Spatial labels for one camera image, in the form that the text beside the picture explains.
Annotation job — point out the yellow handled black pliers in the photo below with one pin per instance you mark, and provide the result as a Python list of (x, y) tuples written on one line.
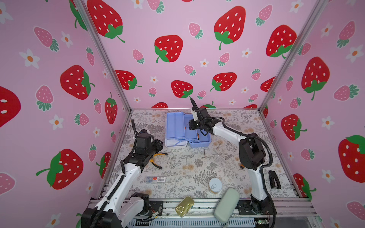
[(155, 159)]

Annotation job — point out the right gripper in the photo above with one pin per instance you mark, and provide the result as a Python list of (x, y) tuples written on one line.
[(191, 123)]

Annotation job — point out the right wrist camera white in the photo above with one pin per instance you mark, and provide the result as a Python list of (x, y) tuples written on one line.
[(195, 115)]

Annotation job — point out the white tool box pink handle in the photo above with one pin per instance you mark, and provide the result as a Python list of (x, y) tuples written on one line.
[(178, 134)]

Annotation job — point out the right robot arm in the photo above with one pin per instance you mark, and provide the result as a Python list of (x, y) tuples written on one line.
[(254, 154)]

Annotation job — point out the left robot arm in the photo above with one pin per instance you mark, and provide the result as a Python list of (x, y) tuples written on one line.
[(117, 188)]

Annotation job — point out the grey green glasses case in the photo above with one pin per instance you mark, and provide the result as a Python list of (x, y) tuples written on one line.
[(227, 205)]

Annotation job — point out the gold sardine tin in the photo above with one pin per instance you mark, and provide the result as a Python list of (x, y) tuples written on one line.
[(184, 206)]

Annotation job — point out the aluminium front rail frame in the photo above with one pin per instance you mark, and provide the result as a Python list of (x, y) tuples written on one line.
[(162, 214)]

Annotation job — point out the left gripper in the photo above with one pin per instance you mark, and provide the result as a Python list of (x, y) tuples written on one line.
[(158, 147)]

